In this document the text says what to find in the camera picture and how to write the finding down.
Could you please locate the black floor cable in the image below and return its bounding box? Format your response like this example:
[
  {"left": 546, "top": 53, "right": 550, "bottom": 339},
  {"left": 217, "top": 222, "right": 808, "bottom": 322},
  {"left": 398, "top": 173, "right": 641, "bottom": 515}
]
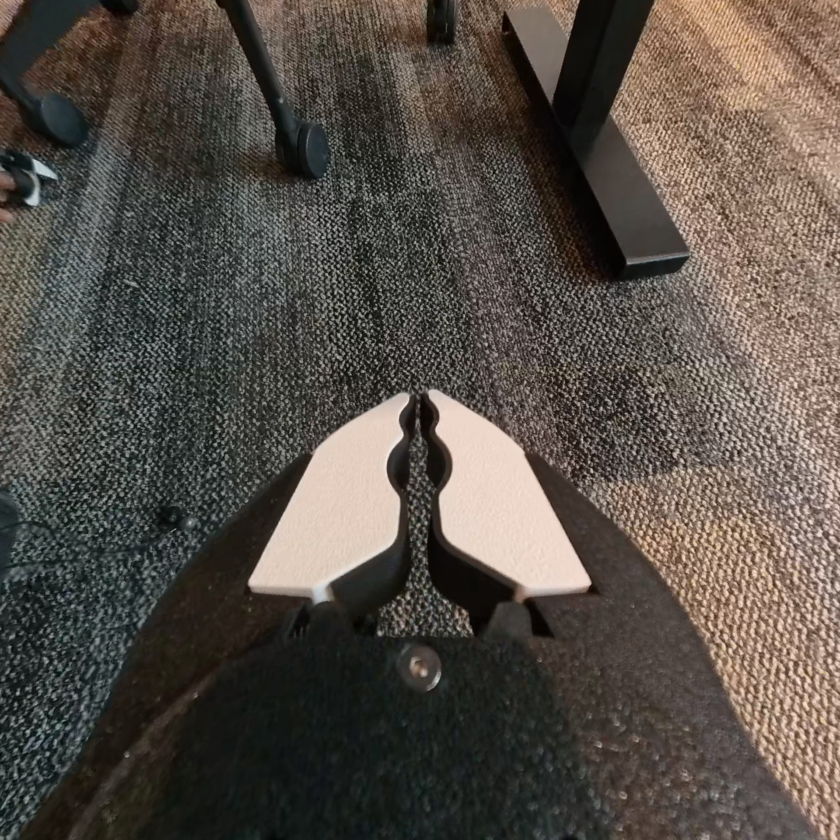
[{"left": 0, "top": 502, "right": 201, "bottom": 581}]

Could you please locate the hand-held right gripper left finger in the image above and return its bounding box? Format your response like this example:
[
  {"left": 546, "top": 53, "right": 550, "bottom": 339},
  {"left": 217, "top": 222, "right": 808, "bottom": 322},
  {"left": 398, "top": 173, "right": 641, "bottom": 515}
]
[{"left": 248, "top": 392, "right": 413, "bottom": 618}]

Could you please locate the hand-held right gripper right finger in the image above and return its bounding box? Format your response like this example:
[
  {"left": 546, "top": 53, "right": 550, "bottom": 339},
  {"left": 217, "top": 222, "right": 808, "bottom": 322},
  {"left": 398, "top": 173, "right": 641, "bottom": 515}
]
[{"left": 420, "top": 388, "right": 593, "bottom": 634}]

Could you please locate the black desk leg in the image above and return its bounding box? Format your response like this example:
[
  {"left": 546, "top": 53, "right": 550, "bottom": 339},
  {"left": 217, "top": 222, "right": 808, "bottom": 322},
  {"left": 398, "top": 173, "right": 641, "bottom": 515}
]
[{"left": 502, "top": 0, "right": 691, "bottom": 282}]

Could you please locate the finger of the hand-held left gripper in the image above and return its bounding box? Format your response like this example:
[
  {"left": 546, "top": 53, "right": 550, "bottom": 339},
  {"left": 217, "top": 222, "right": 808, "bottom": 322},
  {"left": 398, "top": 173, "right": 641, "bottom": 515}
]
[{"left": 0, "top": 151, "right": 59, "bottom": 206}]

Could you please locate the black wheeled office chair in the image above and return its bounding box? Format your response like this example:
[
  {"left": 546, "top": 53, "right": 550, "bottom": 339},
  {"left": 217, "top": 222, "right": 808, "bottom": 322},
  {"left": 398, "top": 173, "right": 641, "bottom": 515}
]
[{"left": 0, "top": 0, "right": 460, "bottom": 181}]

